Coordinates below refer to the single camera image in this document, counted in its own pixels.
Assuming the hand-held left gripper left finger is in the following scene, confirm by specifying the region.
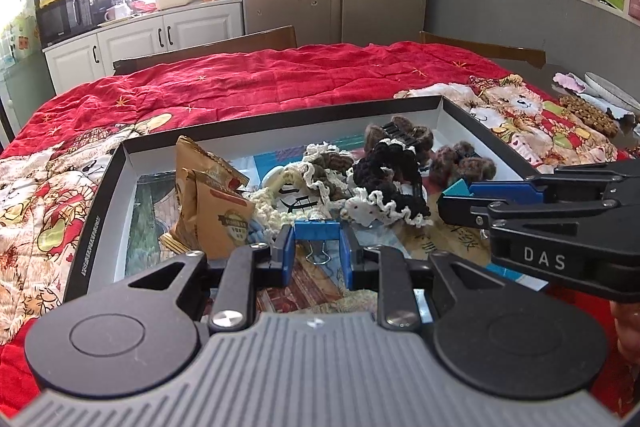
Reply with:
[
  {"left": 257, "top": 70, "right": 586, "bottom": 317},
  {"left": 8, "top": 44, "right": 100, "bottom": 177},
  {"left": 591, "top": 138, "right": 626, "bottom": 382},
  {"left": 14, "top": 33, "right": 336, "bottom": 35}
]
[{"left": 127, "top": 224, "right": 297, "bottom": 333}]

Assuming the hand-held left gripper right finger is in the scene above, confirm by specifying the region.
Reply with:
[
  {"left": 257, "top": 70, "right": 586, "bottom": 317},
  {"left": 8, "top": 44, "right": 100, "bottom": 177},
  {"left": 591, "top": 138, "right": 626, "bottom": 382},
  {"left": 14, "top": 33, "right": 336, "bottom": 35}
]
[{"left": 340, "top": 227, "right": 506, "bottom": 333}]

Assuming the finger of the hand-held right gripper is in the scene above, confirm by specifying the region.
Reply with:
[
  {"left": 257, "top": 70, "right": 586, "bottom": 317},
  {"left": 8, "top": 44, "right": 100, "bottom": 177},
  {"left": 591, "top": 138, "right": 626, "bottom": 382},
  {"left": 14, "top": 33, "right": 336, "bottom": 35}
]
[
  {"left": 470, "top": 161, "right": 640, "bottom": 202},
  {"left": 439, "top": 197, "right": 621, "bottom": 229}
]

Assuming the teal binder clip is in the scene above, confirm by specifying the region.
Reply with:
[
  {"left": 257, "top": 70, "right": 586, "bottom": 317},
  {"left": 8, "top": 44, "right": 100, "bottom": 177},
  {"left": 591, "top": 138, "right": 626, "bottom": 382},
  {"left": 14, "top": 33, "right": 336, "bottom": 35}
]
[{"left": 441, "top": 179, "right": 477, "bottom": 198}]

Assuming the blue crochet scrunchie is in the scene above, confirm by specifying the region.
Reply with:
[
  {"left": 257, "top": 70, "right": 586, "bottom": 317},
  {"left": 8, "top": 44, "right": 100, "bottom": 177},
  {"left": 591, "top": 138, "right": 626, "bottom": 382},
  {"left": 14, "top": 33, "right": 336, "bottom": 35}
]
[{"left": 244, "top": 221, "right": 281, "bottom": 250}]

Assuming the blue binder clip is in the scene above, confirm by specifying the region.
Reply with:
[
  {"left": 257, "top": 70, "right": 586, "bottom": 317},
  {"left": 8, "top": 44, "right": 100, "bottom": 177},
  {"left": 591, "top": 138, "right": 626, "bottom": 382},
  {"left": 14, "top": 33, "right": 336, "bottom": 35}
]
[{"left": 294, "top": 220, "right": 352, "bottom": 266}]

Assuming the cream crochet scrunchie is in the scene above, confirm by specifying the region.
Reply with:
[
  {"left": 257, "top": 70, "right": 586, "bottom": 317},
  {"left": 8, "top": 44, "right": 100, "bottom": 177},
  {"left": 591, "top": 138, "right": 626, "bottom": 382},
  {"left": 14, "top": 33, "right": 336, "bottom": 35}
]
[{"left": 246, "top": 167, "right": 313, "bottom": 245}]

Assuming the gold snack packet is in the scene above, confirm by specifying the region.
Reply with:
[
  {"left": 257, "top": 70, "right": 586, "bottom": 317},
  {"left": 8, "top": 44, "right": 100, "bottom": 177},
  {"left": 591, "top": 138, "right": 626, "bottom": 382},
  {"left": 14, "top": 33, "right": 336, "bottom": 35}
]
[
  {"left": 191, "top": 171, "right": 257, "bottom": 261},
  {"left": 174, "top": 135, "right": 251, "bottom": 233}
]

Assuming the black crochet scrunchie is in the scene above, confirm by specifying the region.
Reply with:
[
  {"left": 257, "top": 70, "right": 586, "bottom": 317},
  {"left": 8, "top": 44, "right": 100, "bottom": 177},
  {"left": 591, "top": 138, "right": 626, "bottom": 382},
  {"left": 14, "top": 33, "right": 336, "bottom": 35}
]
[{"left": 342, "top": 138, "right": 433, "bottom": 229}]

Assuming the olive crochet scrunchie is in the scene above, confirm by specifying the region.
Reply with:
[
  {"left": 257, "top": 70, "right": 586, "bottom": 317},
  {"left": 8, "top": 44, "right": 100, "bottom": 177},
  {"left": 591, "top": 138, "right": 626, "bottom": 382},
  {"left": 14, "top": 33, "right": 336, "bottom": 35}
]
[{"left": 301, "top": 141, "right": 360, "bottom": 204}]

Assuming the black shallow cardboard box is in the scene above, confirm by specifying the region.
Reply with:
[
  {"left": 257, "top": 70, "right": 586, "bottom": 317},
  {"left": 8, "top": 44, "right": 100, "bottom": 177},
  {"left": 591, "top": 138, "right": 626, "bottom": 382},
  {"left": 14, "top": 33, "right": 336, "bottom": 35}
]
[{"left": 63, "top": 94, "right": 557, "bottom": 308}]

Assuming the person's right hand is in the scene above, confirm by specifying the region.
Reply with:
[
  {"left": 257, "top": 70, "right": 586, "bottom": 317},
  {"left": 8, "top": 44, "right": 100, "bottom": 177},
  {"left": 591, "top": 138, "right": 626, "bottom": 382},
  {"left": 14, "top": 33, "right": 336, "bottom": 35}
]
[{"left": 612, "top": 302, "right": 640, "bottom": 360}]

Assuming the cork trivet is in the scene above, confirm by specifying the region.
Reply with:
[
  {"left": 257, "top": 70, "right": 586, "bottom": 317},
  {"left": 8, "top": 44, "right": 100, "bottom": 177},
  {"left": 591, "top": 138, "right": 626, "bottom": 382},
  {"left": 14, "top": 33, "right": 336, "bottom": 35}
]
[{"left": 558, "top": 95, "right": 621, "bottom": 138}]

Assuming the pink scalloped coaster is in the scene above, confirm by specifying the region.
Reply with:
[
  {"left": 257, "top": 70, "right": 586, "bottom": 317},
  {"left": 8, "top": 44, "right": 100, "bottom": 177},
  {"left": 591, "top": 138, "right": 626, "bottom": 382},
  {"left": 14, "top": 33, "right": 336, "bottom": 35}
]
[{"left": 552, "top": 72, "right": 587, "bottom": 94}]

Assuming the white plate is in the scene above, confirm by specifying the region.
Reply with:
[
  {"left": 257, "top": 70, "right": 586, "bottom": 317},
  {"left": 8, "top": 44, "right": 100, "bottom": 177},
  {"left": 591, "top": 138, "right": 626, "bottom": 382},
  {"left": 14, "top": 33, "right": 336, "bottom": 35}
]
[{"left": 584, "top": 72, "right": 640, "bottom": 114}]

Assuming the red printed blanket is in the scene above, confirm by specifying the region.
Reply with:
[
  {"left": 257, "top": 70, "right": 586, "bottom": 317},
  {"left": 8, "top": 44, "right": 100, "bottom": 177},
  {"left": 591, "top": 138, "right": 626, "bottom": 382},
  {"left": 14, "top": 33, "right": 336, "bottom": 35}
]
[{"left": 0, "top": 42, "right": 640, "bottom": 383}]

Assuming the wooden chair back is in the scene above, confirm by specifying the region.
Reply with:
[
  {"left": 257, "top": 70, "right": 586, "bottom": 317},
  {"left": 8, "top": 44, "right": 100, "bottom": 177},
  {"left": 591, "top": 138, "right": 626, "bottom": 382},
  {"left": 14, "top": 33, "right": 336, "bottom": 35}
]
[{"left": 112, "top": 25, "right": 299, "bottom": 76}]

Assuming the white kitchen cabinet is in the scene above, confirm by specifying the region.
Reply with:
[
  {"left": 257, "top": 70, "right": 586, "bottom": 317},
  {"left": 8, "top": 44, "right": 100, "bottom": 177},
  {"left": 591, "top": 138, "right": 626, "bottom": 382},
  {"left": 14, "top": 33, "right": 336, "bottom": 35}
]
[{"left": 42, "top": 0, "right": 246, "bottom": 95}]

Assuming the black microwave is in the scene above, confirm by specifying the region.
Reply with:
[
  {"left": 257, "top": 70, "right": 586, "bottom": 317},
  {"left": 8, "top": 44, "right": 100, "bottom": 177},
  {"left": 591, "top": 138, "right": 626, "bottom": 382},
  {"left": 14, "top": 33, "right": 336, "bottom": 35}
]
[{"left": 36, "top": 0, "right": 94, "bottom": 48}]

